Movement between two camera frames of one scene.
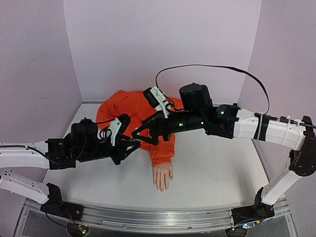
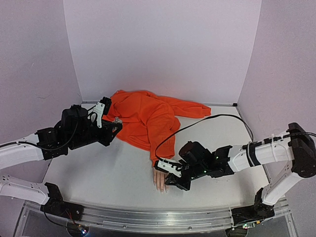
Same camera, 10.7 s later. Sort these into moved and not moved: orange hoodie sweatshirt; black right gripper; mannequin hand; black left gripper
Moved: black left gripper; black right gripper
Not moved: mannequin hand; orange hoodie sweatshirt
